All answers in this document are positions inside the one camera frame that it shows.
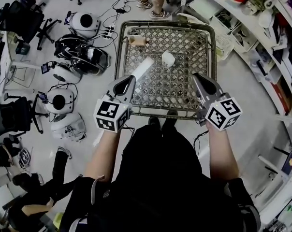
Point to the person's right black shoe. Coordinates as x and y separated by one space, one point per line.
171 117

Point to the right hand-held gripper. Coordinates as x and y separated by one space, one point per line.
223 112

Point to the white spherical device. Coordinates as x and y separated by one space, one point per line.
92 30
68 105
68 75
68 126

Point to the grey storage bin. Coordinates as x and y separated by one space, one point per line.
184 17

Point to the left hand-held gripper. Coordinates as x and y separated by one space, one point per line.
109 115

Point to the glossy black case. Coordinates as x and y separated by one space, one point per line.
90 60

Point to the person's black shoe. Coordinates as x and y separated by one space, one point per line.
171 117
154 122

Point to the small black screen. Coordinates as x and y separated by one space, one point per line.
45 68
42 97
68 18

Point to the white table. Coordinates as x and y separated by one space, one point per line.
276 192

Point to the white shelving unit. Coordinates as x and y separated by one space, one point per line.
264 40

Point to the person's right forearm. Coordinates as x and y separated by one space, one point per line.
222 153

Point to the orange flat box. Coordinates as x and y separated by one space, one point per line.
281 98

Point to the white power strip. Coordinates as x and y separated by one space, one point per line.
109 31

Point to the small white cylindrical bottle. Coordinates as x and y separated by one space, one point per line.
168 58

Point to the white perforated basket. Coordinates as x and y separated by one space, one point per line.
224 46

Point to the white desk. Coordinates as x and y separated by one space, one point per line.
22 65

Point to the dark laptop with sticker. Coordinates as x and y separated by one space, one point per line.
289 163

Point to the person's black shirt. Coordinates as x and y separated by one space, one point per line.
160 178

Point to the small brown packet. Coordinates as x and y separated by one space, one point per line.
137 40

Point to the white plastic storage bin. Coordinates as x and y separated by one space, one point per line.
205 6

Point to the black power adapter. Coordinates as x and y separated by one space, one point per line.
120 10

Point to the person's left forearm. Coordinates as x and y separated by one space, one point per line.
105 153

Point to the white storage tray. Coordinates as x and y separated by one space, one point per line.
224 19
245 37

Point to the person's left black shoe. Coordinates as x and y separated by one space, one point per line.
154 122

